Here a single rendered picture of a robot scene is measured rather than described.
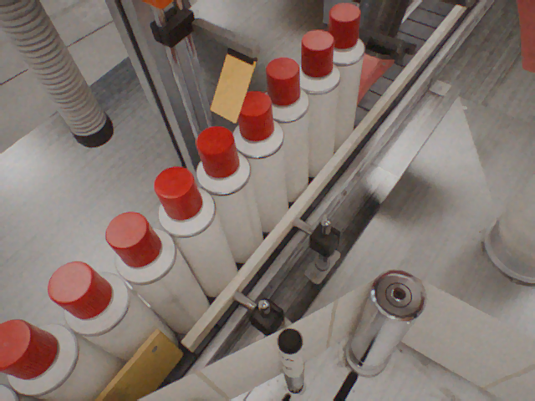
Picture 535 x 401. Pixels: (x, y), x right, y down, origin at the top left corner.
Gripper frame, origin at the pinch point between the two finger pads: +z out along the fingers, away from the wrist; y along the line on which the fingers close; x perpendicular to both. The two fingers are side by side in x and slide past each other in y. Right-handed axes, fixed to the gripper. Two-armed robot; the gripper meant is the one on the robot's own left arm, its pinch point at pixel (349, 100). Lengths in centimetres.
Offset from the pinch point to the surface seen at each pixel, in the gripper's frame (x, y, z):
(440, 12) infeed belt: 28.8, 0.3, -14.4
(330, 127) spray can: -10.1, 2.5, 1.8
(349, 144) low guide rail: -3.4, 3.4, 4.7
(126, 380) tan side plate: -37.3, 2.6, 22.1
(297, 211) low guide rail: -13.6, 3.3, 12.0
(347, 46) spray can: -10.9, 1.5, -7.3
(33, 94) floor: 61, -172, 65
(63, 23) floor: 96, -203, 38
